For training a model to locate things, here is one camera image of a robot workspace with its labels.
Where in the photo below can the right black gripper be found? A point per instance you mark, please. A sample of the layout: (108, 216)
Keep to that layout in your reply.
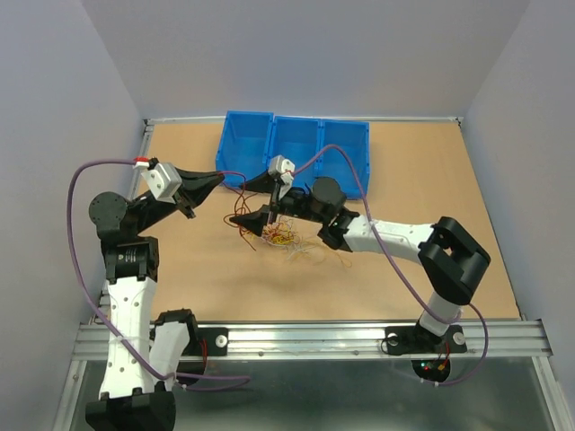
(254, 221)

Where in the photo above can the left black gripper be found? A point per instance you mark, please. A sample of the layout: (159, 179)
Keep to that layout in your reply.
(197, 186)

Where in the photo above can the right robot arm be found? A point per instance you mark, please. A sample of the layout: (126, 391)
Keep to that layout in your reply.
(453, 260)

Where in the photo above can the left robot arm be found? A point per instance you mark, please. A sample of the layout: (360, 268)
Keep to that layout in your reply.
(143, 355)

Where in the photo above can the left blue bin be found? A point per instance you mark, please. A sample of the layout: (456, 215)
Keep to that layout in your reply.
(243, 145)

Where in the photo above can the blue bin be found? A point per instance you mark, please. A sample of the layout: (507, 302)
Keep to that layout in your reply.
(352, 137)
(297, 139)
(243, 145)

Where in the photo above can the middle blue bin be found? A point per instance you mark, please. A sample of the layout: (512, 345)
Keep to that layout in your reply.
(297, 139)

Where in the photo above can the right blue bin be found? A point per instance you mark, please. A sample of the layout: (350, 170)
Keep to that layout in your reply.
(352, 137)

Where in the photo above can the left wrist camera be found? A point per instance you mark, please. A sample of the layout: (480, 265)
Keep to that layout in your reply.
(162, 180)

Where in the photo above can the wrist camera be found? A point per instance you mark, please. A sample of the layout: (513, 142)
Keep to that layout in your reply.
(282, 172)
(162, 180)

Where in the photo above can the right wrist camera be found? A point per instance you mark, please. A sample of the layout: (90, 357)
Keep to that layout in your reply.
(282, 172)

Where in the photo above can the aluminium front rail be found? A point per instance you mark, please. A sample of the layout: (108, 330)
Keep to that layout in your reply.
(360, 340)

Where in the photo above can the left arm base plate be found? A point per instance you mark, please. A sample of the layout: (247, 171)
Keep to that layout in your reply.
(215, 339)

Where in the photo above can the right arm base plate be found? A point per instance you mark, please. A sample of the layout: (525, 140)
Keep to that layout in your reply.
(414, 340)

